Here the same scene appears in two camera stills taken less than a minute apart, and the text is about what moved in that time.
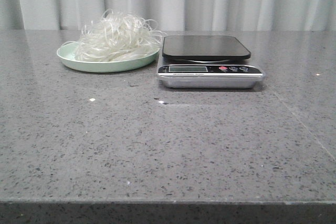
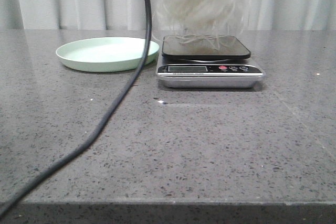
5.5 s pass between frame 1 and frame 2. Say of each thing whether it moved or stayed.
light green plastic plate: stayed
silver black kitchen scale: stayed
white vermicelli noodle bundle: moved
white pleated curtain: stayed
